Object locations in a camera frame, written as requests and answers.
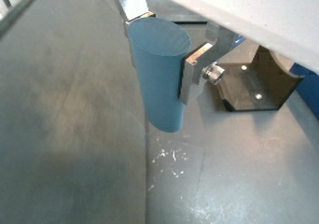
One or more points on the light blue oval peg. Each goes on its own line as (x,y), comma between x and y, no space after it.
(158,44)

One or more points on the dark grey curved block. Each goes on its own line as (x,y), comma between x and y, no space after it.
(258,85)

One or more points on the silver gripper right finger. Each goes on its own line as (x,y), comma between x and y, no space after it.
(200,66)

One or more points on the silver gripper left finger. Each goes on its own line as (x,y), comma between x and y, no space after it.
(134,9)

